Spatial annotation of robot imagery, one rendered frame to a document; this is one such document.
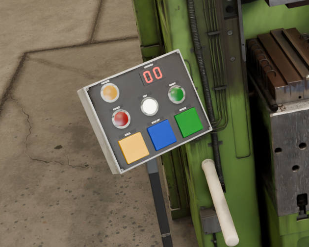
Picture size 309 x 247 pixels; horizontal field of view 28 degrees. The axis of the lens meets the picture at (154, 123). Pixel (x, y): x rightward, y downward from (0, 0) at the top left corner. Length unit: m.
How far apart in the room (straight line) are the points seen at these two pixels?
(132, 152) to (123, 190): 1.55
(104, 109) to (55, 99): 2.63
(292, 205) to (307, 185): 0.10
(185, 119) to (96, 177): 1.68
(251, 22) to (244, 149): 0.52
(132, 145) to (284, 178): 0.65
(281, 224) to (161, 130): 0.72
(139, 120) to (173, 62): 0.22
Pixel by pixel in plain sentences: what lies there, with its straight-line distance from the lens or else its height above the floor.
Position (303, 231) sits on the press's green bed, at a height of 0.36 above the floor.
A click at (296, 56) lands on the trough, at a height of 0.99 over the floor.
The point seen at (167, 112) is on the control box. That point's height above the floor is 1.05.
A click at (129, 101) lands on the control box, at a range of 1.86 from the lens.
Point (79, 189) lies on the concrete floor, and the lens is 3.47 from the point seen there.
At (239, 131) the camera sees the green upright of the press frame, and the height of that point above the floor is 0.74.
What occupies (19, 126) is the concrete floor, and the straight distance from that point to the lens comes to 4.25.
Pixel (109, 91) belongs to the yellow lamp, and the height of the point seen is 1.17.
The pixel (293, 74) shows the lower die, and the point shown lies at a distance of 2.17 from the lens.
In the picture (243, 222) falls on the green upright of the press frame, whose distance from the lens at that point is 2.60.
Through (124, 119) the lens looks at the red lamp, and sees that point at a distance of 1.84.
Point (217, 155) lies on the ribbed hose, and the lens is 2.35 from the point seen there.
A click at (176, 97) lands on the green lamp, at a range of 1.91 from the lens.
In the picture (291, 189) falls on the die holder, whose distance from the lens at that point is 2.29.
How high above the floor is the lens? 2.01
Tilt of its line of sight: 31 degrees down
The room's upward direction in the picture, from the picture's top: 11 degrees counter-clockwise
